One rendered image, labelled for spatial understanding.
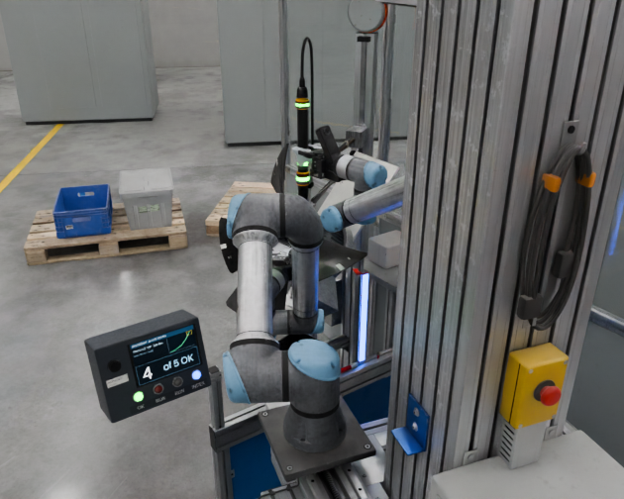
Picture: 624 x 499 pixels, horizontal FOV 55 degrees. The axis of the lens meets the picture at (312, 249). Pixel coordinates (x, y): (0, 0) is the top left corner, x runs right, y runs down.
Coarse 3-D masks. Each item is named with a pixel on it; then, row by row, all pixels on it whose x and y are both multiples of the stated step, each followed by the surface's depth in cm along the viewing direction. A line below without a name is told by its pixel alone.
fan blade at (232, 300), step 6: (282, 288) 213; (234, 294) 214; (282, 294) 212; (228, 300) 215; (234, 300) 214; (276, 300) 211; (282, 300) 212; (228, 306) 214; (234, 306) 213; (276, 306) 211; (282, 306) 211
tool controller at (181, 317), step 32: (160, 320) 152; (192, 320) 150; (96, 352) 138; (128, 352) 142; (160, 352) 146; (192, 352) 150; (96, 384) 146; (128, 384) 142; (192, 384) 151; (128, 416) 143
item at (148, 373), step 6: (138, 366) 143; (144, 366) 144; (150, 366) 145; (138, 372) 143; (144, 372) 144; (150, 372) 145; (156, 372) 146; (138, 378) 143; (144, 378) 144; (150, 378) 145; (156, 378) 146
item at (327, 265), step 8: (320, 248) 202; (328, 248) 203; (336, 248) 203; (344, 248) 203; (320, 256) 198; (328, 256) 198; (336, 256) 198; (344, 256) 198; (352, 256) 197; (360, 256) 197; (320, 264) 195; (328, 264) 195; (336, 264) 195; (344, 264) 194; (352, 264) 194; (320, 272) 192; (328, 272) 192; (336, 272) 192; (320, 280) 190
